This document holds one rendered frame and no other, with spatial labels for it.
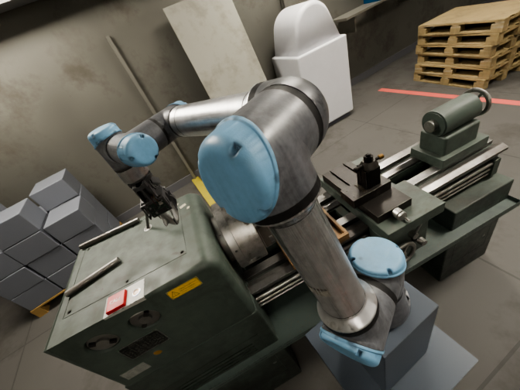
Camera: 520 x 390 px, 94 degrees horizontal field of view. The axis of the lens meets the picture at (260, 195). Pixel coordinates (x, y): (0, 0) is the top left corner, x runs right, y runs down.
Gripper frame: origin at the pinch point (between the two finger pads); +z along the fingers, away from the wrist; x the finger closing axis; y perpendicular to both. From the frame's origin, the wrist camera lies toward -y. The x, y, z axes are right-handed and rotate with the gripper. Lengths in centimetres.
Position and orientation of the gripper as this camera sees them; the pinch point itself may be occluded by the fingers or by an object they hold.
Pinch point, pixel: (175, 220)
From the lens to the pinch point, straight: 87.9
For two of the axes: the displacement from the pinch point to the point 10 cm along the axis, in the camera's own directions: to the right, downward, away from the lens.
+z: 3.2, 7.3, 6.0
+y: 3.7, 4.9, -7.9
